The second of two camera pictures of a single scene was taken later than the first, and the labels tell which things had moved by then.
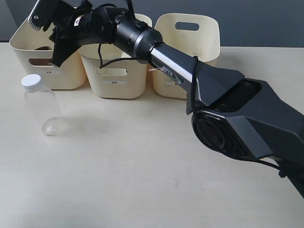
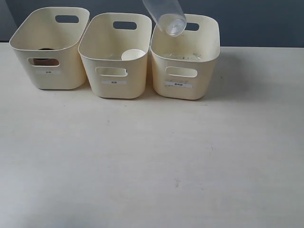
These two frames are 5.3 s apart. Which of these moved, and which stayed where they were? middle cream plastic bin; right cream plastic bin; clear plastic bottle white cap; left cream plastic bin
Moved: clear plastic bottle white cap
Stayed: middle cream plastic bin; right cream plastic bin; left cream plastic bin
